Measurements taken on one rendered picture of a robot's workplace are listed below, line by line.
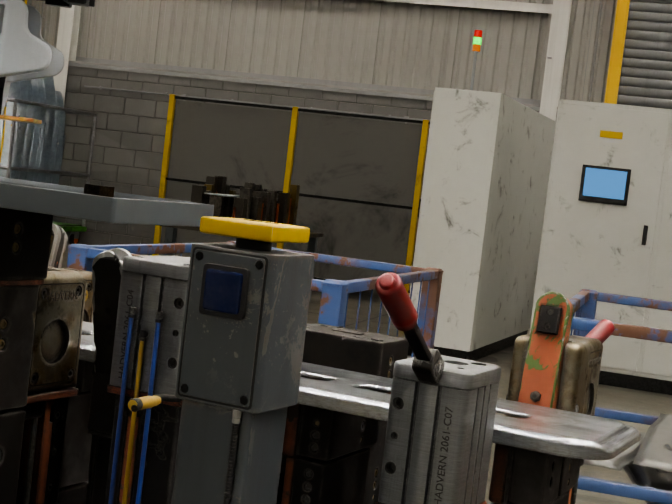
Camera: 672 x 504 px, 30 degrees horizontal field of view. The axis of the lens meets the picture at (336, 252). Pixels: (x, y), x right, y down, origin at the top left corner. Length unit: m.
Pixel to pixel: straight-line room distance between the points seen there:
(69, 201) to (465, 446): 0.36
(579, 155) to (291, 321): 8.30
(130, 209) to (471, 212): 8.35
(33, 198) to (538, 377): 0.59
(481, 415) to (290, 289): 0.22
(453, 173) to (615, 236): 1.25
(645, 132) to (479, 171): 1.20
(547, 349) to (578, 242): 7.85
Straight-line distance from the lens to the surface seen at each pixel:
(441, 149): 9.30
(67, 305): 1.23
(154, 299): 1.10
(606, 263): 9.15
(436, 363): 0.98
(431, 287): 4.33
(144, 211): 0.92
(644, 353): 9.18
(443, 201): 9.28
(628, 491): 3.12
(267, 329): 0.87
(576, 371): 1.31
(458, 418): 0.99
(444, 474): 1.00
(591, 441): 1.09
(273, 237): 0.87
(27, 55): 1.03
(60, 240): 1.60
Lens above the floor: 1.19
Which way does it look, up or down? 3 degrees down
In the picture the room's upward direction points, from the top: 7 degrees clockwise
